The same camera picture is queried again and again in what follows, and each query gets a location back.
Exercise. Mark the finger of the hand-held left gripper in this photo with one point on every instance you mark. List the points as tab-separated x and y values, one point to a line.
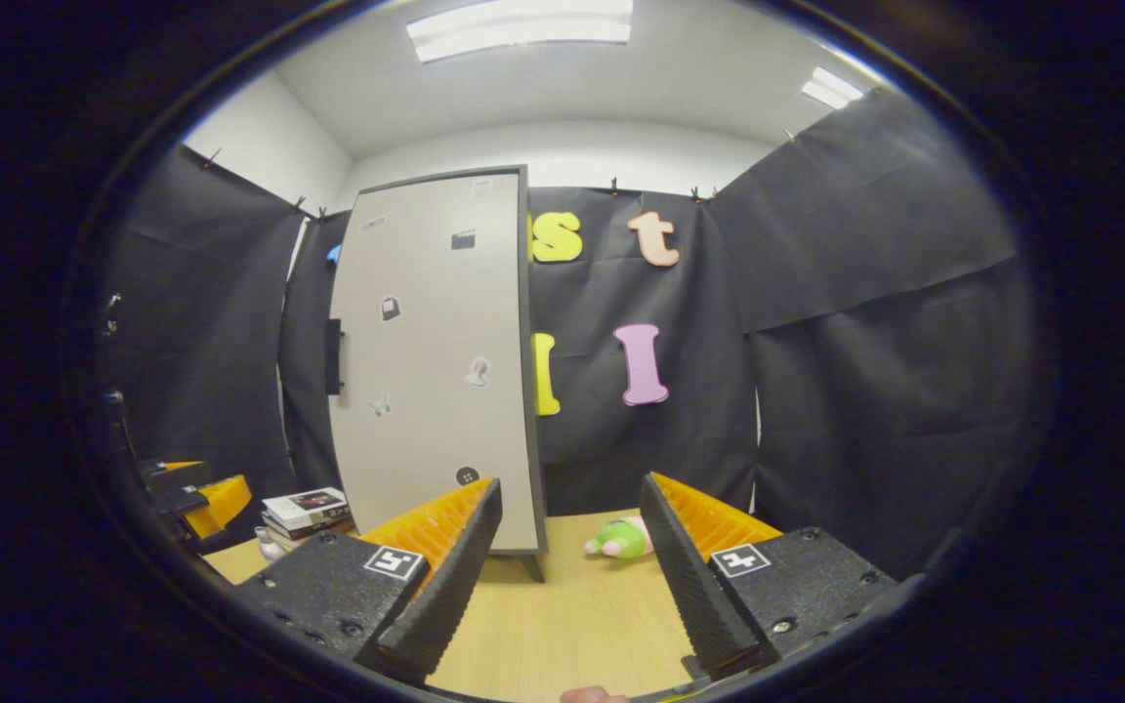
216	503

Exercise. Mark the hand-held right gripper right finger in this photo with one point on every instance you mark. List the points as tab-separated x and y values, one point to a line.
694	586

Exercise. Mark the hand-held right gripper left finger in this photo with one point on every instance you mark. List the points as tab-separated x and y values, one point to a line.
450	586

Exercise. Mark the beige cabinet door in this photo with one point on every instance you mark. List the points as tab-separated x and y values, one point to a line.
436	342

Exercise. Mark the green plush toy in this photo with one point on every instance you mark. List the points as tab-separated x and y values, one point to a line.
621	539

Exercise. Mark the white cover book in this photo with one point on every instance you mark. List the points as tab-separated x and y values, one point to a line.
307	506

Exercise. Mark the brown cover book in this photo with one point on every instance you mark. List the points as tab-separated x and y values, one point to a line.
313	539

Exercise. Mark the black backdrop cloth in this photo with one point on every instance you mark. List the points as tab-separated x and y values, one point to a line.
865	342

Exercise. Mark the ceiling light panel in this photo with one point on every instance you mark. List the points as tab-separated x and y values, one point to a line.
831	88
523	27

